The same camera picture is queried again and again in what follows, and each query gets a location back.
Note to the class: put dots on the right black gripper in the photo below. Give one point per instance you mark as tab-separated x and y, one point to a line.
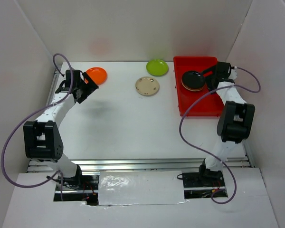
211	89

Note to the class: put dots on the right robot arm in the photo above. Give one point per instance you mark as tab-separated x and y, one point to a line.
234	124

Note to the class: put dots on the red plastic bin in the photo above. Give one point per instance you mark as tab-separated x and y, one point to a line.
210	106

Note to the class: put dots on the lime green plate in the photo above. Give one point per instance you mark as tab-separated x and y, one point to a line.
157	67

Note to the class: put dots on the orange plate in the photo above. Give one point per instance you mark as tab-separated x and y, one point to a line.
194	87
97	74

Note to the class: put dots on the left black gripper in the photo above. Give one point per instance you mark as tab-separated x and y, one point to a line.
91	87

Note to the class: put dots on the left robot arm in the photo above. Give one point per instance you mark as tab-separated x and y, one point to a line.
43	142

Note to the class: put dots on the cream plate with motifs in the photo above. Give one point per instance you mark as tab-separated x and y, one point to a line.
147	86

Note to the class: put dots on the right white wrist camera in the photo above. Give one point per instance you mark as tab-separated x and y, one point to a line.
233	73

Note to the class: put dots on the black plate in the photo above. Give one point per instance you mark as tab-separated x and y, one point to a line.
193	77

